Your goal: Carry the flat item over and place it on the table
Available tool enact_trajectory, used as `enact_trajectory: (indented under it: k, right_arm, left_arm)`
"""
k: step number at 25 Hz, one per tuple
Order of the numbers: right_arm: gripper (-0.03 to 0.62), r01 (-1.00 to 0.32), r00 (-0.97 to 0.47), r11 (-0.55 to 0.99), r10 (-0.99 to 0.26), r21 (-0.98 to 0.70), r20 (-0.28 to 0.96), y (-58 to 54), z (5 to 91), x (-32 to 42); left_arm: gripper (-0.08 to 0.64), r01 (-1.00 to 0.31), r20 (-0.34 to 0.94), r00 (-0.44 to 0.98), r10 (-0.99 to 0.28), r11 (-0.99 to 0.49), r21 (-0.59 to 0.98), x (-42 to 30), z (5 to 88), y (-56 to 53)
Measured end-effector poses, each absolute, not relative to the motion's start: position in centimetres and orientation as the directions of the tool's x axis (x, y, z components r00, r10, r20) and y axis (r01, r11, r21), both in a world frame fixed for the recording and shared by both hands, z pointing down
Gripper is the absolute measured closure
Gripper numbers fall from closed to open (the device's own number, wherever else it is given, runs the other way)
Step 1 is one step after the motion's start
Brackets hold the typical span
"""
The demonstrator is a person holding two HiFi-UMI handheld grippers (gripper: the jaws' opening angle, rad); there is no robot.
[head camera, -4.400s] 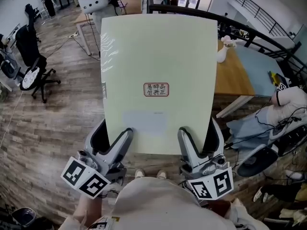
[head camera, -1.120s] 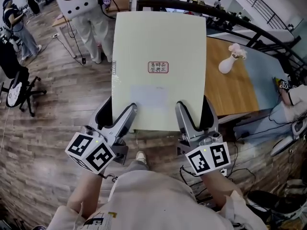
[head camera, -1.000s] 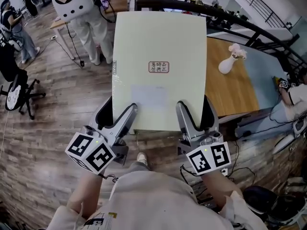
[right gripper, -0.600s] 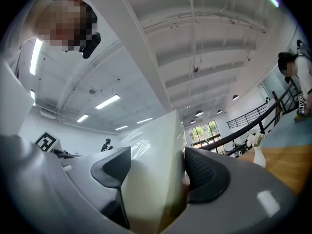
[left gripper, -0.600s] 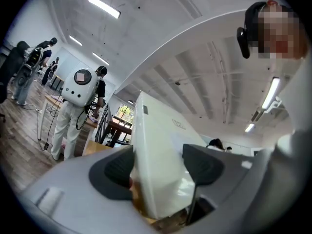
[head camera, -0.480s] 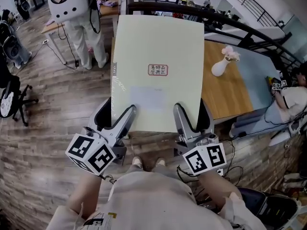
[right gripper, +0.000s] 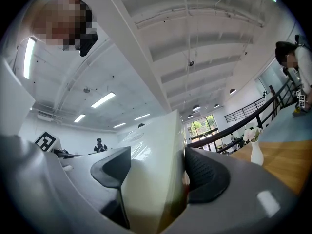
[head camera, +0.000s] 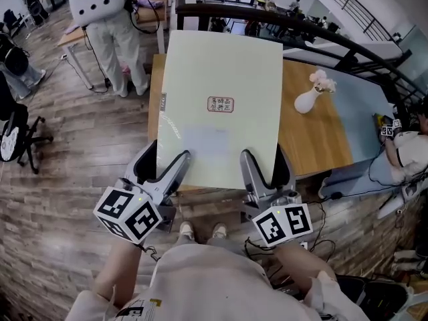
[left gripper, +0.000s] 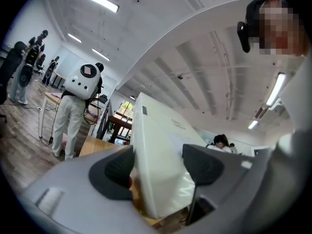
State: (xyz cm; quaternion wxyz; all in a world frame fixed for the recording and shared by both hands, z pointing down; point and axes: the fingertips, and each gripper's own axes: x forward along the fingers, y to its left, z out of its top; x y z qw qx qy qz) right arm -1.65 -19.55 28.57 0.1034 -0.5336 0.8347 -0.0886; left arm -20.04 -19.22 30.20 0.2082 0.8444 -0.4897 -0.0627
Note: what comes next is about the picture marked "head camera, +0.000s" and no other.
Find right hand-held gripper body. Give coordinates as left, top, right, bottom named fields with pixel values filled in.
left=240, top=189, right=314, bottom=248

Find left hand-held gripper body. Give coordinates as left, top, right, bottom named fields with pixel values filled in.
left=92, top=178, right=177, bottom=245

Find pale green box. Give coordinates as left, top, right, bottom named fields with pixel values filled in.
left=155, top=29, right=284, bottom=191

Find person's left forearm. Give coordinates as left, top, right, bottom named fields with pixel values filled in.
left=93, top=242, right=161, bottom=309

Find person's right forearm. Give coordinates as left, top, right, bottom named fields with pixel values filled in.
left=272, top=244, right=337, bottom=300

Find wooden table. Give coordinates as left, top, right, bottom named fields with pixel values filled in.
left=146, top=53, right=401, bottom=193

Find person's left white shoe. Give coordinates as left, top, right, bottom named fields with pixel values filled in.
left=179, top=221, right=195, bottom=241

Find white vase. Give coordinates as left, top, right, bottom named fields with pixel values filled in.
left=294, top=86, right=321, bottom=114

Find light blue table mat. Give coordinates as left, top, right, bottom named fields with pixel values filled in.
left=283, top=56, right=399, bottom=165

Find pink flowers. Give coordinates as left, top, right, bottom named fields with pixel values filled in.
left=309, top=68, right=338, bottom=94

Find person's white shirt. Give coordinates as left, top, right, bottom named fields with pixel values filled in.
left=65, top=243, right=370, bottom=321

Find yellow and black object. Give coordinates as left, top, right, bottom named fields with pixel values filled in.
left=372, top=113, right=391, bottom=130

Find black office chair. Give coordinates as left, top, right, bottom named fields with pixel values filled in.
left=0, top=72, right=54, bottom=175

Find white patterned round cushion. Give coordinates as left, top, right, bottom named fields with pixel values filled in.
left=0, top=122, right=19, bottom=162

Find person with white dome backpack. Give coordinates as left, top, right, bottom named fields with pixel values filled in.
left=57, top=0, right=168, bottom=90

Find black curved railing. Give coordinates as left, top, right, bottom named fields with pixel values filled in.
left=175, top=2, right=428, bottom=120

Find black stair railing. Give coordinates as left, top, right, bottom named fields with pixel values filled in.
left=307, top=0, right=402, bottom=43

